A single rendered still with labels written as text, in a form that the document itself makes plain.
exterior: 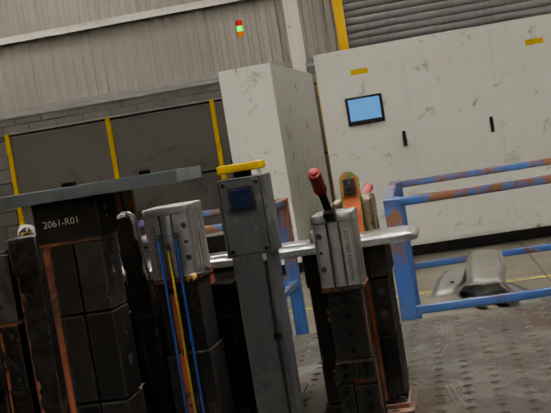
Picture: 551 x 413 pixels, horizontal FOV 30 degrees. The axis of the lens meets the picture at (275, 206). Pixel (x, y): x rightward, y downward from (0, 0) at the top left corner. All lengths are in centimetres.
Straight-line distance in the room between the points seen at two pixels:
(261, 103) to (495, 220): 242
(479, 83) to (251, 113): 212
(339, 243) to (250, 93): 816
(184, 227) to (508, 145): 812
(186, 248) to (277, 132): 805
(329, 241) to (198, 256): 21
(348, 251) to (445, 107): 805
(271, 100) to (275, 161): 57
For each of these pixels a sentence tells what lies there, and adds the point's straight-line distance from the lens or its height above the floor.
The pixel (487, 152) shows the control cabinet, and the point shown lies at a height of 85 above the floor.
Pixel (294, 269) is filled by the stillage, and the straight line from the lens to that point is 481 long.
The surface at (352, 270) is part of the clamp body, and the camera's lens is 160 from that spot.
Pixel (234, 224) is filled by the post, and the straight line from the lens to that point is 145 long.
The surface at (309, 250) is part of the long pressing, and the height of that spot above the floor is 100.
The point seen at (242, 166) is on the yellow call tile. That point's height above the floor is 115.
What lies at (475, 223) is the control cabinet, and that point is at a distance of 967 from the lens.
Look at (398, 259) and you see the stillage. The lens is 356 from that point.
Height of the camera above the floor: 117
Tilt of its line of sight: 3 degrees down
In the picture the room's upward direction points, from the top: 9 degrees counter-clockwise
